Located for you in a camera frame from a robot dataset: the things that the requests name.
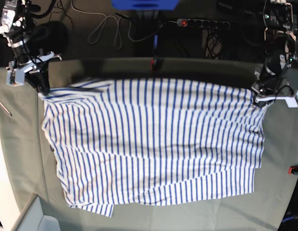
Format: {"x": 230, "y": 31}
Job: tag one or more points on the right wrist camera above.
{"x": 15, "y": 77}

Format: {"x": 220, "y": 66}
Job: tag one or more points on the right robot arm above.
{"x": 33, "y": 46}

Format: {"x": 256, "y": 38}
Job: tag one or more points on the black round base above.
{"x": 51, "y": 36}

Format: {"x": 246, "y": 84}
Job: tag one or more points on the orange black clamp right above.
{"x": 293, "y": 170}

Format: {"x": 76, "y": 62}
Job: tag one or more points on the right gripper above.
{"x": 39, "y": 76}

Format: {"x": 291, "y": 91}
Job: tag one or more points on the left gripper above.
{"x": 267, "y": 89}

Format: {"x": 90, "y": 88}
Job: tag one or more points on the blue white striped t-shirt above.
{"x": 152, "y": 141}

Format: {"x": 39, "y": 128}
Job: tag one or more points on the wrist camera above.
{"x": 15, "y": 77}
{"x": 292, "y": 101}

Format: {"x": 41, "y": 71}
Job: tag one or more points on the white power strip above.
{"x": 203, "y": 23}

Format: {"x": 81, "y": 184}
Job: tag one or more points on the red clamp table centre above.
{"x": 155, "y": 64}

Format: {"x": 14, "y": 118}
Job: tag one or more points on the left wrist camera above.
{"x": 292, "y": 101}

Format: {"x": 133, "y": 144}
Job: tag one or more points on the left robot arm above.
{"x": 281, "y": 37}

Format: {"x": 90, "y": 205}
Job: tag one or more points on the white box corner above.
{"x": 30, "y": 218}

